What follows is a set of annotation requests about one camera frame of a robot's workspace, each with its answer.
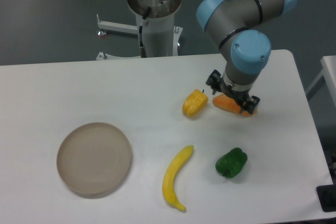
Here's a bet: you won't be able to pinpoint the green bell pepper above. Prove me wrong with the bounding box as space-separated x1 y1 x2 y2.
215 147 248 178

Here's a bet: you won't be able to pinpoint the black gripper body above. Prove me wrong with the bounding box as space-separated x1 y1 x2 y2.
220 73 252 102

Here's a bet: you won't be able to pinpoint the yellow banana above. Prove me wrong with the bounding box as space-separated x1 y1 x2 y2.
162 145 194 212

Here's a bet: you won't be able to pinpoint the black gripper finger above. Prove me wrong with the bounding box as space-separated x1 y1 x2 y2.
236 94 260 114
205 69 222 95

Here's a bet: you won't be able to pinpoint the black cable on pedestal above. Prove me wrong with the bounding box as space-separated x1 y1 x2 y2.
138 7 152 58

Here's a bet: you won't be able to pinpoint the yellow bell pepper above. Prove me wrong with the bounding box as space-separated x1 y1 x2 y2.
182 89 208 118

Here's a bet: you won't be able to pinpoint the beige round plate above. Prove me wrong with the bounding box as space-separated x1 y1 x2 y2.
56 122 132 198

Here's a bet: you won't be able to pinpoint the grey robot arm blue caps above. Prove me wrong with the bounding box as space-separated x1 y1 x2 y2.
127 0 297 114

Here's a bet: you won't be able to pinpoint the white side table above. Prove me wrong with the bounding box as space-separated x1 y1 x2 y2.
305 55 335 104

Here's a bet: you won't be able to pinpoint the black device at table edge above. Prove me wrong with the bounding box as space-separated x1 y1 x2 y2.
316 185 335 212

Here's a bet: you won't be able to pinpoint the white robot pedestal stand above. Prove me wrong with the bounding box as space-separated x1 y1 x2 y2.
97 0 183 58

